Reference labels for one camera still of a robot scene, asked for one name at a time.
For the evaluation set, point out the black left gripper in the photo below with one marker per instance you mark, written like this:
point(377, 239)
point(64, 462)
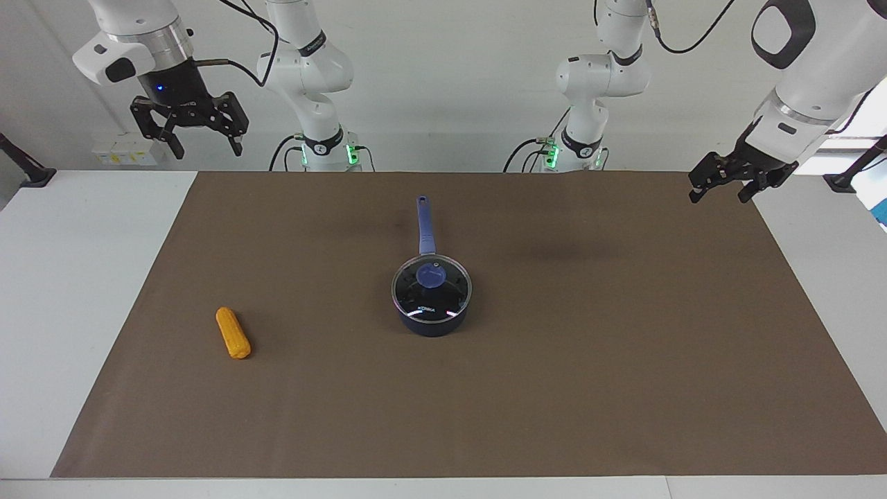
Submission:
point(755, 156)

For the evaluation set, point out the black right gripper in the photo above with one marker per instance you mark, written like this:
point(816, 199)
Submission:
point(177, 90)

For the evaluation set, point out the yellow corn cob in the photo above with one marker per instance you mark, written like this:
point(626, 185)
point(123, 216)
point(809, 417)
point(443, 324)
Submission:
point(233, 334)

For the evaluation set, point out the glass lid with purple knob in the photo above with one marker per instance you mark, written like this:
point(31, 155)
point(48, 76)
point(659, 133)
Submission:
point(443, 298)

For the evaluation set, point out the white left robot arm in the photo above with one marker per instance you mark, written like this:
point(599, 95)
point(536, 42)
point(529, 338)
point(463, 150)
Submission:
point(797, 76)

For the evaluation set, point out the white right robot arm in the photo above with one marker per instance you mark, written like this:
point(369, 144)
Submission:
point(312, 69)

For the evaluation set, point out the black clamp stand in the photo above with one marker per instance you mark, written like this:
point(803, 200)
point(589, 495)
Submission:
point(31, 173)
point(849, 179)

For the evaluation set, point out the blue white object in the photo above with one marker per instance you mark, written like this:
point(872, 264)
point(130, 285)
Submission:
point(880, 211)

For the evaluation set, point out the brown table mat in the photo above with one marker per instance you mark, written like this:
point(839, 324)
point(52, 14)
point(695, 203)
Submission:
point(554, 388)

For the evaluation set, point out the white wall socket box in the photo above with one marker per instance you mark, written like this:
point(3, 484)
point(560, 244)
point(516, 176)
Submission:
point(128, 149)

